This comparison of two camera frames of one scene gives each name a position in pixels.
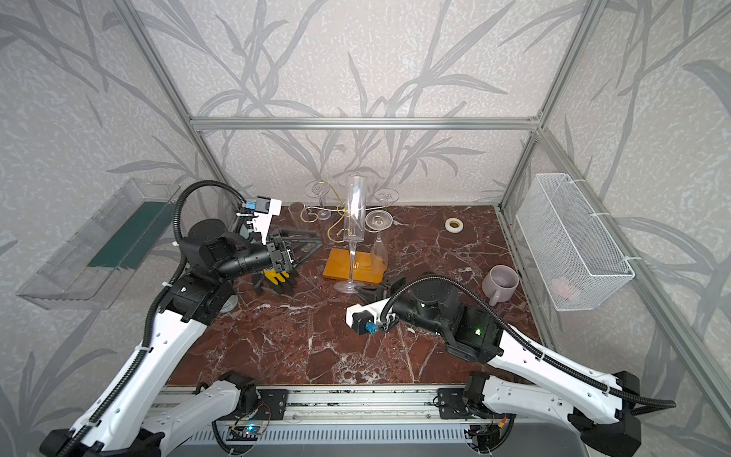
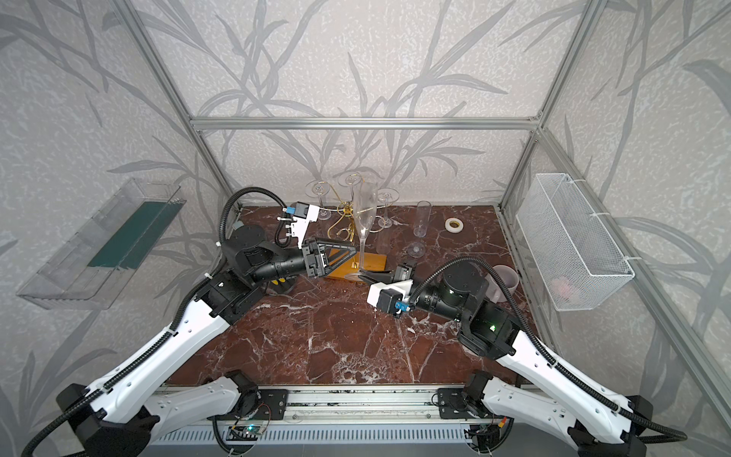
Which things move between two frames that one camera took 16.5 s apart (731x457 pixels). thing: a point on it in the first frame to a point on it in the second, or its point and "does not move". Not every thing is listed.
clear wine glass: x=386 y=195 does not move
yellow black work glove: x=274 y=277 does not move
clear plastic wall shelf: x=90 y=268 does not move
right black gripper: x=381 y=290 to x=406 y=274
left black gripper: x=280 y=251 to x=314 y=257
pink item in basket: x=559 y=287 does not move
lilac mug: x=499 y=283 does not move
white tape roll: x=454 y=225 does not move
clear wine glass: x=355 y=190 to x=423 y=216
